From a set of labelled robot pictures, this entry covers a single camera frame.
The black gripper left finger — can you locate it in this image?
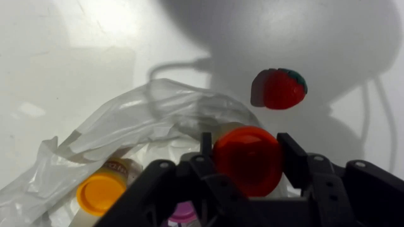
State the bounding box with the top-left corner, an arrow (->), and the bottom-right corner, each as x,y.
95,132 -> 236,227

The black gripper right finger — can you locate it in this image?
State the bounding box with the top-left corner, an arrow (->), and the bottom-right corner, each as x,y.
274,132 -> 404,227

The magenta-lid playdough tub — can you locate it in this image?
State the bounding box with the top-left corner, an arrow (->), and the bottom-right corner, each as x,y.
168,201 -> 198,227

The yellow playdough tub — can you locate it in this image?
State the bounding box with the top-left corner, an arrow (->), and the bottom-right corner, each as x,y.
68,157 -> 143,227

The orange-lid playdough tub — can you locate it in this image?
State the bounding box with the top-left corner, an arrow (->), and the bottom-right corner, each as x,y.
212,126 -> 283,196

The red toy strawberry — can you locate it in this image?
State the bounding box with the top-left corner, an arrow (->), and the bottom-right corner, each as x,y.
250,68 -> 308,109

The white plastic bag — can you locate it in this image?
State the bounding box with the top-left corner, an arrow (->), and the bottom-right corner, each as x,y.
0,79 -> 263,227

